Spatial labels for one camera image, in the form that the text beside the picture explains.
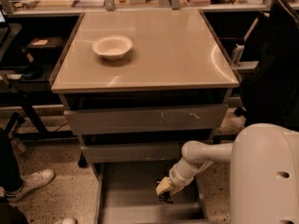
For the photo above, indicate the black box on shelf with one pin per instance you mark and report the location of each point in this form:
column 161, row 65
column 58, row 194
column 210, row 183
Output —
column 54, row 42

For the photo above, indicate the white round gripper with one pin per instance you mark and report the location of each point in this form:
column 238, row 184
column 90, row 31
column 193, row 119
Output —
column 177, row 178

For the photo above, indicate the black side desk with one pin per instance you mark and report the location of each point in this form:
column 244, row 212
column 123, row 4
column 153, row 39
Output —
column 11, row 80

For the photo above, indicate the grey drawer cabinet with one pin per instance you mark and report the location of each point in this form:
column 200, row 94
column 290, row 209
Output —
column 175, row 60

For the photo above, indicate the grey open bottom drawer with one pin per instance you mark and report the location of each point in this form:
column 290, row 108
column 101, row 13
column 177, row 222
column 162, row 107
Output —
column 127, row 195

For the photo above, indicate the white sneaker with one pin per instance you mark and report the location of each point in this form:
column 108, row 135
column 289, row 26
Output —
column 30, row 182
column 67, row 220

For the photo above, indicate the black rxbar chocolate bar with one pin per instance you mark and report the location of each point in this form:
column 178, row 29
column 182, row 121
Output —
column 165, row 199

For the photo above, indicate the black office chair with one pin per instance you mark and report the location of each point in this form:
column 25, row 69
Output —
column 270, row 93

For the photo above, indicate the white paper bowl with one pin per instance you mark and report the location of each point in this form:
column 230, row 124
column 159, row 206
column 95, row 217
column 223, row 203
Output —
column 112, row 47

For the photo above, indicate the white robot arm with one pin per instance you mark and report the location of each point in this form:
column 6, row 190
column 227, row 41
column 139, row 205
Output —
column 264, row 173

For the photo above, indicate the grey middle drawer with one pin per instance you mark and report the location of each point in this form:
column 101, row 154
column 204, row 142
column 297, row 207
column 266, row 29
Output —
column 132, row 152

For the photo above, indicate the white spray bottle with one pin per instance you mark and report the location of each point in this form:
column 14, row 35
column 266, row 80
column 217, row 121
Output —
column 238, row 51

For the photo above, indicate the grey top drawer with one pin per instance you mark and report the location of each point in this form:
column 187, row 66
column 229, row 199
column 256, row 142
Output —
column 145, row 119

